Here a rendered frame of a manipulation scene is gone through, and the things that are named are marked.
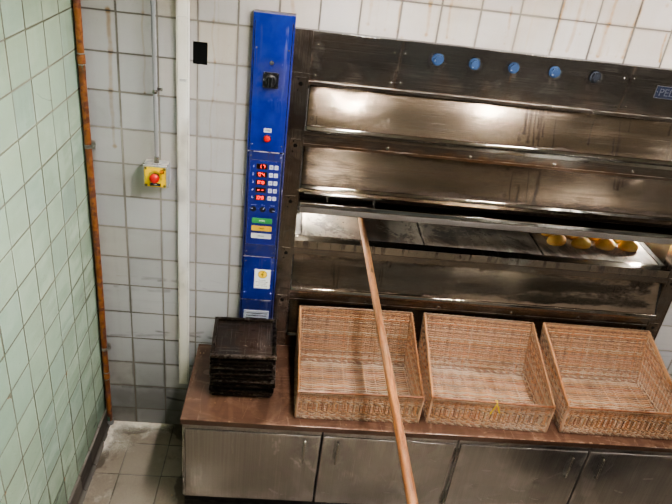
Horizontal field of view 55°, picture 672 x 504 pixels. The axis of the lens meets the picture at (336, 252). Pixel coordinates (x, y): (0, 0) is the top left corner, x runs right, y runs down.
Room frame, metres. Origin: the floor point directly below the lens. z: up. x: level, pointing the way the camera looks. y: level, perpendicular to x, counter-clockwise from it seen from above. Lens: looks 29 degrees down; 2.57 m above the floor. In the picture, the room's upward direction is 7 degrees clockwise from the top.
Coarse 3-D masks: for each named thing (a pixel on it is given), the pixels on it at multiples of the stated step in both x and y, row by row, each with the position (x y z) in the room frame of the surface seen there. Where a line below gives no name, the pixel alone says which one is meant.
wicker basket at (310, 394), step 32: (320, 320) 2.52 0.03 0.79; (352, 320) 2.55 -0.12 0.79; (320, 352) 2.48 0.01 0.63; (352, 352) 2.51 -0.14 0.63; (416, 352) 2.36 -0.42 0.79; (320, 384) 2.29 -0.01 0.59; (352, 384) 2.32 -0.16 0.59; (384, 384) 2.36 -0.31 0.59; (416, 384) 2.25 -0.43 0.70; (320, 416) 2.08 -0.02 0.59; (352, 416) 2.11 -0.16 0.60; (384, 416) 2.12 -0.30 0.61; (416, 416) 2.13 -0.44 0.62
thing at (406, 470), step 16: (368, 256) 2.45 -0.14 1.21; (368, 272) 2.32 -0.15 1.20; (384, 336) 1.89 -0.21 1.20; (384, 352) 1.79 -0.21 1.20; (384, 368) 1.72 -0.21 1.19; (400, 416) 1.49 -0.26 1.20; (400, 432) 1.42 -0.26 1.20; (400, 448) 1.36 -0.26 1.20; (400, 464) 1.31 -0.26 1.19; (416, 496) 1.20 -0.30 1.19
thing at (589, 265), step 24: (312, 240) 2.58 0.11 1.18; (336, 240) 2.61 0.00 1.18; (360, 240) 2.64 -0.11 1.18; (504, 264) 2.66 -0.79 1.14; (528, 264) 2.67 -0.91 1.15; (552, 264) 2.68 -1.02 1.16; (576, 264) 2.69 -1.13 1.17; (600, 264) 2.71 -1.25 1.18; (624, 264) 2.74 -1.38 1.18; (648, 264) 2.78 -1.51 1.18
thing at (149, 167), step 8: (152, 160) 2.49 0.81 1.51; (160, 160) 2.50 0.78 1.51; (144, 168) 2.43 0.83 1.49; (152, 168) 2.43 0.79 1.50; (160, 168) 2.44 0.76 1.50; (168, 168) 2.47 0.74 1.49; (144, 176) 2.43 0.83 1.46; (160, 176) 2.44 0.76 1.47; (168, 176) 2.46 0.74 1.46; (144, 184) 2.43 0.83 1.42; (152, 184) 2.43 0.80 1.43; (160, 184) 2.44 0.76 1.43; (168, 184) 2.46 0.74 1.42
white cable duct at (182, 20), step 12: (180, 0) 2.50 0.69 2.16; (180, 12) 2.50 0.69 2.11; (180, 24) 2.50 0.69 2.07; (180, 36) 2.50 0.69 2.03; (180, 48) 2.50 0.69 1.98; (180, 60) 2.50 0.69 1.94; (180, 72) 2.50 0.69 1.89; (180, 84) 2.50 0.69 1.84; (180, 96) 2.50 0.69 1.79; (180, 108) 2.50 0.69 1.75; (180, 120) 2.50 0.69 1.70; (180, 132) 2.50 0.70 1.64; (180, 144) 2.50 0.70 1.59; (180, 156) 2.50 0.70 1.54; (180, 168) 2.50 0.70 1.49; (180, 180) 2.50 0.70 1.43; (180, 192) 2.50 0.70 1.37; (180, 204) 2.50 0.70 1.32; (180, 216) 2.50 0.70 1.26; (180, 228) 2.50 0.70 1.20; (180, 240) 2.50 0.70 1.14; (180, 252) 2.50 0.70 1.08; (180, 264) 2.50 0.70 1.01; (180, 276) 2.50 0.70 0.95; (180, 288) 2.50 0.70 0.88; (180, 300) 2.50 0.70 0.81; (180, 312) 2.50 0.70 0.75; (180, 324) 2.50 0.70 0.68; (180, 336) 2.50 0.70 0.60; (180, 348) 2.50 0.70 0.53; (180, 360) 2.50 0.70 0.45; (180, 372) 2.50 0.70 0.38
